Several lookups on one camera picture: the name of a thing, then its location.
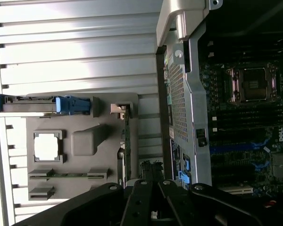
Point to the open black PC case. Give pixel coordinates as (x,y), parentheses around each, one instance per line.
(195,106)

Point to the green motherboard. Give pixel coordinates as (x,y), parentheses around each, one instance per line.
(238,160)

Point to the blue expansion slot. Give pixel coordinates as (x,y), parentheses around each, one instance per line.
(233,147)

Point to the silver hard disk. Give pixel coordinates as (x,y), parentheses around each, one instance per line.
(28,107)

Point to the white expansion slot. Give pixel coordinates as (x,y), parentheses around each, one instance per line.
(235,189)

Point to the silver CPU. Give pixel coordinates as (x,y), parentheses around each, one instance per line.
(48,148)

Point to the grey parts rack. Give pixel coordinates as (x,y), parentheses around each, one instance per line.
(92,162)

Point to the CPU socket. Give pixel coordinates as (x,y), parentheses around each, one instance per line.
(252,83)

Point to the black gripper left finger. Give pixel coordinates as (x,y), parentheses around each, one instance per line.
(136,202)

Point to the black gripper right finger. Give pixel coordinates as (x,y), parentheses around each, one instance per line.
(179,200)

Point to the blue disk caddy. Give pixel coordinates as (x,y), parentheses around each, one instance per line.
(73,103)

